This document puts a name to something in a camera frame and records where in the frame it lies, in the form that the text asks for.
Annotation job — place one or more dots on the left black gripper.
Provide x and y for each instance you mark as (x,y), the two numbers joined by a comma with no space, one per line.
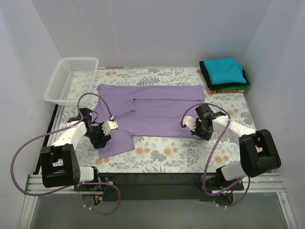
(101,140)

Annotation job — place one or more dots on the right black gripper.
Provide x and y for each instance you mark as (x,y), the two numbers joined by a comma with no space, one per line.
(199,131)

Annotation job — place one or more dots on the purple t shirt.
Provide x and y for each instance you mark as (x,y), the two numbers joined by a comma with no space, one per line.
(145,111)

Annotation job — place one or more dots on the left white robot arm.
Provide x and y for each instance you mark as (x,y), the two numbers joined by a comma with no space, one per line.
(59,164)

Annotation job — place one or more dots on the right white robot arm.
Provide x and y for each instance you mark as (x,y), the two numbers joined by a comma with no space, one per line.
(257,150)

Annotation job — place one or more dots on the floral table cloth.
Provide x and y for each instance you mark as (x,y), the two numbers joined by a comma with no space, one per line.
(159,154)

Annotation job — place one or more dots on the green folded t shirt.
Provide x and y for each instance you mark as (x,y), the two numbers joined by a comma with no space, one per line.
(234,89)

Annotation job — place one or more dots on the white plastic basket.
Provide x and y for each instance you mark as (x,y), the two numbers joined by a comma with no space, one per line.
(72,77)

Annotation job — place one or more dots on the teal folded t shirt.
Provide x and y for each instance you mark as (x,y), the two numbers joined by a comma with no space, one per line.
(226,70)

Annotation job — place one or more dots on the black folded t shirt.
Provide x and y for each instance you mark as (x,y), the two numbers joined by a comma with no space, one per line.
(219,86)

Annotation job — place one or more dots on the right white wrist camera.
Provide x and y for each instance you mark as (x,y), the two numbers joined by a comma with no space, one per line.
(189,122)

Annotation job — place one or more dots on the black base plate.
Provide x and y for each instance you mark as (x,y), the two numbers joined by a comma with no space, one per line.
(157,186)

